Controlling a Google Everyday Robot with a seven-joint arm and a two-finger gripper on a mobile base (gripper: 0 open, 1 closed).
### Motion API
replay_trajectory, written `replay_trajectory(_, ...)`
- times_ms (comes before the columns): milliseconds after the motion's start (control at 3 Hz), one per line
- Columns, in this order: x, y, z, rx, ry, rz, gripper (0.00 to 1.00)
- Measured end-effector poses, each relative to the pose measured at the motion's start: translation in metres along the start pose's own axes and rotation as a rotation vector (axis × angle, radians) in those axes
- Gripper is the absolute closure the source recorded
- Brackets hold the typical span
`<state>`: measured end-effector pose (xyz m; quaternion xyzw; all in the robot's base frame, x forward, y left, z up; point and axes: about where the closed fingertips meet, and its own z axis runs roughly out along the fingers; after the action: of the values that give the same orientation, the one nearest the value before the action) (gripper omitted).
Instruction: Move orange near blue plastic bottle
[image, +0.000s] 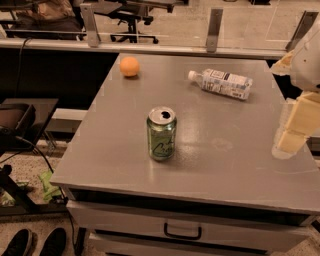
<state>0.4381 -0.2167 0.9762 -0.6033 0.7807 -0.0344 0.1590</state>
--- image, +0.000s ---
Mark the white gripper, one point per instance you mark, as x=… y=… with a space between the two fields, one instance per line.
x=310 y=70

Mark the orange fruit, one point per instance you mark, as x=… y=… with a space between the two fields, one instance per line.
x=129 y=66

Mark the clear plastic water bottle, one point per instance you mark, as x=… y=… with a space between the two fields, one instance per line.
x=222 y=83

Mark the grey drawer cabinet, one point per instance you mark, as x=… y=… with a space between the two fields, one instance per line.
x=222 y=176

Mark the green soda can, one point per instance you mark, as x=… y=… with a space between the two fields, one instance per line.
x=161 y=132

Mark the black office chair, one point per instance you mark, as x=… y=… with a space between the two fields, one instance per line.
x=131 y=12

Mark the green crumpled bag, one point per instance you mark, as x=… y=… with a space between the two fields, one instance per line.
x=49 y=191

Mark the right black shoe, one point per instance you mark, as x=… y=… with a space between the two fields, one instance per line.
x=55 y=243

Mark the black shoe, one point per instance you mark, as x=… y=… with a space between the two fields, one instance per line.
x=20 y=244
x=55 y=243

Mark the left black shoe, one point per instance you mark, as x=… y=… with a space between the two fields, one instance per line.
x=20 y=244

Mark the right metal bracket post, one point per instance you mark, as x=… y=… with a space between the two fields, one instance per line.
x=304 y=25

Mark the metal bracket post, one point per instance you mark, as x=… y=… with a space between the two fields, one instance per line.
x=304 y=25
x=87 y=12
x=214 y=29

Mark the middle metal bracket post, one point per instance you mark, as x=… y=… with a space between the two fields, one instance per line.
x=214 y=29

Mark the black drawer handle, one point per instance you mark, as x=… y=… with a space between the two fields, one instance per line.
x=185 y=232

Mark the left metal bracket post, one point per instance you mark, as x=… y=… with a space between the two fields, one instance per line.
x=87 y=12

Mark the grey metal rail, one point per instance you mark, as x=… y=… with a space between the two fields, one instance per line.
x=70 y=45

